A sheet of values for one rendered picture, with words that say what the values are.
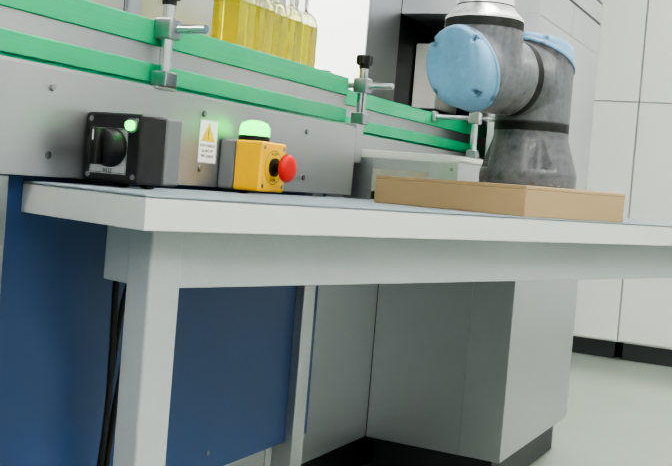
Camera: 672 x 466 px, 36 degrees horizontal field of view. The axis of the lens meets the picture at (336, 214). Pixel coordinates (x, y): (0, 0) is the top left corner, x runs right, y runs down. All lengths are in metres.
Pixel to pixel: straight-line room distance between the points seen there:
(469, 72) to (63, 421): 0.72
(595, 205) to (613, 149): 3.76
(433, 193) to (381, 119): 0.69
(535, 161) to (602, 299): 3.84
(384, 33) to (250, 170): 1.32
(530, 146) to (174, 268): 0.69
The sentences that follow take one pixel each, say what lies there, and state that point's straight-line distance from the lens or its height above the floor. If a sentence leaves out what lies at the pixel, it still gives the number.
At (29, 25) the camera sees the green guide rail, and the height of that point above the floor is 0.92.
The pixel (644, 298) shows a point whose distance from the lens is 5.36.
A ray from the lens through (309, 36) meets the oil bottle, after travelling 1.95.
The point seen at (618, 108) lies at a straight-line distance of 5.40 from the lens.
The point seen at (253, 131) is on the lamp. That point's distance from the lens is 1.45.
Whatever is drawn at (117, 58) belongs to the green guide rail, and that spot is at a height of 0.91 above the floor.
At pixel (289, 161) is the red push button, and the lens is 1.43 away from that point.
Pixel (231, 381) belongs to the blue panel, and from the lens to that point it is 1.60.
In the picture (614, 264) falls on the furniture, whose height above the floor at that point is 0.68.
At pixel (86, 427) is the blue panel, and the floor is 0.45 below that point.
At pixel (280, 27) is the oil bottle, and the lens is 1.85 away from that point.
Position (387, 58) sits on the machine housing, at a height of 1.11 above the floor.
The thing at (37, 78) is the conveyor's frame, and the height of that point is 0.86.
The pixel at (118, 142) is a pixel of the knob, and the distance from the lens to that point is 1.18.
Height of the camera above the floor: 0.78
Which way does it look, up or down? 2 degrees down
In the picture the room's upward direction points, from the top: 5 degrees clockwise
